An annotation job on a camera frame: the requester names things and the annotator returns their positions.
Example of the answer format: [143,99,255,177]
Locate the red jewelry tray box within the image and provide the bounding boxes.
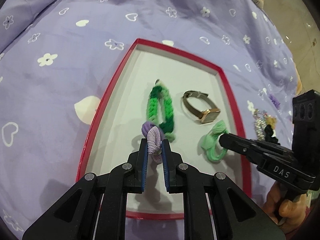
[75,38,253,221]

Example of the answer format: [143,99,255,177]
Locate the person's right hand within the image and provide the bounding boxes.
[262,182,308,233]

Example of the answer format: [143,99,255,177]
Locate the purple floral bed duvet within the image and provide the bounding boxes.
[1,0,298,239]

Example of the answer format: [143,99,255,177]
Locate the mint green hair tie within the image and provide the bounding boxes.
[199,120,230,163]

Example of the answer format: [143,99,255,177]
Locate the gold square wrist watch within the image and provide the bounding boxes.
[182,90,221,124]

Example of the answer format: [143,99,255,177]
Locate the black velvet scrunchie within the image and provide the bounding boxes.
[264,124,280,145]

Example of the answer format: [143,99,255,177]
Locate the green braided bracelet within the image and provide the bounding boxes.
[145,78,177,142]

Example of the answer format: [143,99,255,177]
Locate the colourful chunky bead bracelet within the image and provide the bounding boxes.
[252,108,278,127]

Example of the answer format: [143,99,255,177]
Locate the lilac hair tie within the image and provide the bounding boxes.
[141,121,166,164]

